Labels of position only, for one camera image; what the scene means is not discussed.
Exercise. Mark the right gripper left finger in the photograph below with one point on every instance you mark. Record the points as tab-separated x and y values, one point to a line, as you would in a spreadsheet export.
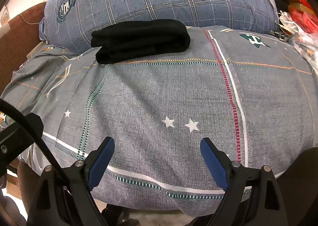
70	203

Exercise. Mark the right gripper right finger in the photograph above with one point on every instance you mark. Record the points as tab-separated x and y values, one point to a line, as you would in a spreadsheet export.
252	196

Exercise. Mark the black pants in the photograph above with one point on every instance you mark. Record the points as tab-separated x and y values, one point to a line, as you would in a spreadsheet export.
136	39

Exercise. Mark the brown headboard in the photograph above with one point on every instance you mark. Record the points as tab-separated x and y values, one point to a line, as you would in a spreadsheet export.
18	37

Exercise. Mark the grey patterned bed sheet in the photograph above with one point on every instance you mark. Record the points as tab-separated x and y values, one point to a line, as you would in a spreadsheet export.
254	96

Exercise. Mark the blue plaid pillow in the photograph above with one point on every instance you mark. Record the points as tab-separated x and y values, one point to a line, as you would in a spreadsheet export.
70	23

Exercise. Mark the red packaging pile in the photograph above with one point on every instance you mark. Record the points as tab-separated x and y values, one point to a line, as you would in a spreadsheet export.
303	15

